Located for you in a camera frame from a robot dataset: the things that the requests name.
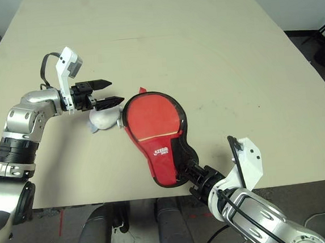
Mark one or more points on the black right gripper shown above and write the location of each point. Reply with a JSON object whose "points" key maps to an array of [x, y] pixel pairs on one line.
{"points": [[206, 181]]}

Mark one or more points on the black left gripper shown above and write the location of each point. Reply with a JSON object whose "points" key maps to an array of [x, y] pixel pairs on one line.
{"points": [[80, 98]]}

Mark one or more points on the white fluffy plush ball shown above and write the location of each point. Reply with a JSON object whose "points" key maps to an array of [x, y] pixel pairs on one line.
{"points": [[105, 119]]}

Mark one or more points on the black red paddle case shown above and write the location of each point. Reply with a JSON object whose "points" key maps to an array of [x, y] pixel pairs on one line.
{"points": [[163, 161]]}

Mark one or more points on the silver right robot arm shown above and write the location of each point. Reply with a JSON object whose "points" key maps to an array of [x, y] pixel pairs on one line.
{"points": [[259, 215]]}

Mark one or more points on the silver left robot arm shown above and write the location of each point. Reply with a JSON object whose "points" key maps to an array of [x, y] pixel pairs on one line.
{"points": [[23, 119]]}

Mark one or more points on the grey robot right leg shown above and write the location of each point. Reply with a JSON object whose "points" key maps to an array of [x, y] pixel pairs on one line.
{"points": [[173, 228]]}

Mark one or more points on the grey robot leg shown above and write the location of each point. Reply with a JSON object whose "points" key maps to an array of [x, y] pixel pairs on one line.
{"points": [[92, 232], [173, 228]]}

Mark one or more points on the grey robot left leg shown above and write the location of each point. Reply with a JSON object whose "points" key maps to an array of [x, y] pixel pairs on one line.
{"points": [[92, 232]]}

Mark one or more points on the black tripod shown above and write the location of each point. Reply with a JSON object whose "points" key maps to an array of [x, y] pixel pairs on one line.
{"points": [[324, 32]]}

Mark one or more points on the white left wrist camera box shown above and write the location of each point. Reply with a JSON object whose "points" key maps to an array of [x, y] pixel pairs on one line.
{"points": [[67, 64]]}

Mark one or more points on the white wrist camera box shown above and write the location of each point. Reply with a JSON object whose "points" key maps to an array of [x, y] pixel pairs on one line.
{"points": [[251, 159], [67, 64]]}

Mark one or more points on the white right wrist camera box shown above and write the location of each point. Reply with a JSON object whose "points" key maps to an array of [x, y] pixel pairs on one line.
{"points": [[251, 159]]}

